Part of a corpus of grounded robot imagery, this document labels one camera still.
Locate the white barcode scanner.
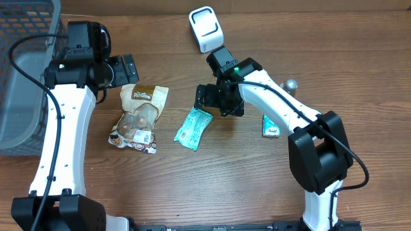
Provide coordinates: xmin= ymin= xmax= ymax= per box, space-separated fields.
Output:
xmin=188 ymin=6 xmax=224 ymax=53

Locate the small teal white box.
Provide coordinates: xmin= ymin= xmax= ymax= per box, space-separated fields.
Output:
xmin=262 ymin=114 xmax=281 ymax=137

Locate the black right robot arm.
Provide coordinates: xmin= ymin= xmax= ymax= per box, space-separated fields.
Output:
xmin=195 ymin=46 xmax=353 ymax=230

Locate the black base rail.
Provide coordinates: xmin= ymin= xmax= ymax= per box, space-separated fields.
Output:
xmin=128 ymin=219 xmax=363 ymax=231

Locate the brown white snack bag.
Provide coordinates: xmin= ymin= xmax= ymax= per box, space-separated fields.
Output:
xmin=108 ymin=84 xmax=169 ymax=154

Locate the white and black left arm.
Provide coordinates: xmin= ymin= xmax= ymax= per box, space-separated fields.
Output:
xmin=11 ymin=21 xmax=139 ymax=230

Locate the teal wipes packet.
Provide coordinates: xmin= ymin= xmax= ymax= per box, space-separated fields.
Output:
xmin=174 ymin=107 xmax=213 ymax=151

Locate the yellow oil bottle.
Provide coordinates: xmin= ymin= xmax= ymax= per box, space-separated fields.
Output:
xmin=280 ymin=79 xmax=298 ymax=97

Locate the dark grey plastic basket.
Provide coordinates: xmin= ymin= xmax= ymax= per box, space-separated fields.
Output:
xmin=1 ymin=0 xmax=67 ymax=156

